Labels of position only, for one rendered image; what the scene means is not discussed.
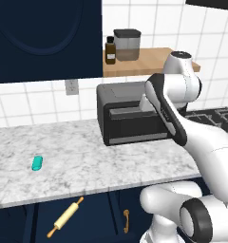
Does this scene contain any navy open drawer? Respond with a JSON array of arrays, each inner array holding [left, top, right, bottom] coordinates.
[[32, 191, 119, 243]]

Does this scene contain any brown bottle with label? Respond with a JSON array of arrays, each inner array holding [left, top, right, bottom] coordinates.
[[104, 35, 117, 65]]

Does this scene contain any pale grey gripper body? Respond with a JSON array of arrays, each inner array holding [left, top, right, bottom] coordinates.
[[138, 94, 158, 113]]

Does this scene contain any grey canister with black lid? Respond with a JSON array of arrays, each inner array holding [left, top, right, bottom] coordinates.
[[113, 28, 143, 63]]

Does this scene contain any wooden rolling pin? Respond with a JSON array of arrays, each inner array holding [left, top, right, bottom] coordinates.
[[46, 196, 85, 239]]

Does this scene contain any black extractor hood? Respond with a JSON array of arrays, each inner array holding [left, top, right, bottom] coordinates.
[[184, 0, 228, 12]]

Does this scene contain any grey wall socket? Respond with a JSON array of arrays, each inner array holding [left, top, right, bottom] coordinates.
[[65, 79, 80, 96]]

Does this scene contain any brass cupboard handle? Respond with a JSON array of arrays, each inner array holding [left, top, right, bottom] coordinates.
[[123, 209, 130, 234]]

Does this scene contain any navy base cupboard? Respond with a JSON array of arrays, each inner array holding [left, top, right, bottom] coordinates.
[[0, 204, 35, 243]]

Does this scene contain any navy base cupboard door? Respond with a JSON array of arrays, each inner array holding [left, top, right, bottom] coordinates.
[[117, 187, 156, 243]]

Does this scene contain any wooden wall shelf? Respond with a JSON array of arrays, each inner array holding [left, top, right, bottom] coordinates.
[[102, 47, 201, 78]]

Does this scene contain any black hob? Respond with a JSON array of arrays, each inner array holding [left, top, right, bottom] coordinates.
[[183, 106, 228, 141]]

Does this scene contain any navy wall cupboard door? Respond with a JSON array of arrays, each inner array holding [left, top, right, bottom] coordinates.
[[0, 0, 104, 84]]

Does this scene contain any teal oblong object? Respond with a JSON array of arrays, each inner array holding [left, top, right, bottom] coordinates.
[[30, 155, 44, 172]]

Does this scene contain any black toaster oven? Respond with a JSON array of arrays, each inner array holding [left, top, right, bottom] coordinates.
[[96, 81, 178, 147]]

